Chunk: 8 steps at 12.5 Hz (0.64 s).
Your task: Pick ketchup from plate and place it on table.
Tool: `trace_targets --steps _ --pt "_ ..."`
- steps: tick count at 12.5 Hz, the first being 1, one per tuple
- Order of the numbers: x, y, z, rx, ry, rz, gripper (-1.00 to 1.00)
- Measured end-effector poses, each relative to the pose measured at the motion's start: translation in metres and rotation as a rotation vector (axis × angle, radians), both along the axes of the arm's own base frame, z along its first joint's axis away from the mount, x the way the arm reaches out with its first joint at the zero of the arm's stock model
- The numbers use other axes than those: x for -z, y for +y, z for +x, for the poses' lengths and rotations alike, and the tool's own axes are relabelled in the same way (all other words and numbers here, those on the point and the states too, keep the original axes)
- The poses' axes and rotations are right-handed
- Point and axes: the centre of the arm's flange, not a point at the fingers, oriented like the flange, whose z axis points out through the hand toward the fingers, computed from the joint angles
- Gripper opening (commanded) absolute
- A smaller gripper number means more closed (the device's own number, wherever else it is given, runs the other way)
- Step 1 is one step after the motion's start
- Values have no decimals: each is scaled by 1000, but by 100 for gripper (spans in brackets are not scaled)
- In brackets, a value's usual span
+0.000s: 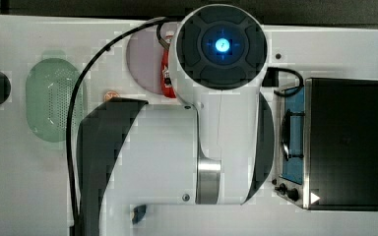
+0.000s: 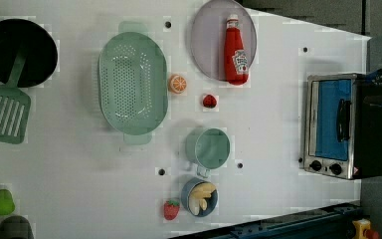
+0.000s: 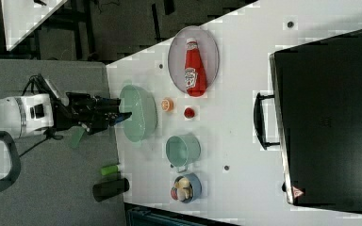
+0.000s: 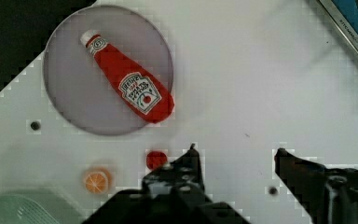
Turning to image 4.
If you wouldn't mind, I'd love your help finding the red strawberry toy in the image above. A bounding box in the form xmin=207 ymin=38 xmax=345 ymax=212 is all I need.
xmin=146 ymin=151 xmax=168 ymax=170

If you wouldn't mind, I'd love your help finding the orange slice toy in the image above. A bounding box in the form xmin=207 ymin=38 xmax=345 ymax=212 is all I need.
xmin=83 ymin=168 xmax=112 ymax=194

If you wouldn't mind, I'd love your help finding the green perforated colander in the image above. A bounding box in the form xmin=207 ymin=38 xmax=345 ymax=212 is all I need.
xmin=0 ymin=189 xmax=84 ymax=224

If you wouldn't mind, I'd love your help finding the red plush ketchup bottle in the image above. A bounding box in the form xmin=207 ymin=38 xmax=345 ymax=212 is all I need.
xmin=80 ymin=30 xmax=174 ymax=123

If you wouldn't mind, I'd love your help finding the round grey plate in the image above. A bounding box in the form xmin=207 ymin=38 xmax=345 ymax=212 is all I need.
xmin=43 ymin=5 xmax=173 ymax=135

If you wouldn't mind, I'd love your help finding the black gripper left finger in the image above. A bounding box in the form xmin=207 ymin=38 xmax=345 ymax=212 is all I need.
xmin=142 ymin=143 xmax=205 ymax=197

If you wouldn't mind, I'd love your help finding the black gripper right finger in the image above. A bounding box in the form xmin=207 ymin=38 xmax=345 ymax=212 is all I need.
xmin=274 ymin=148 xmax=358 ymax=224

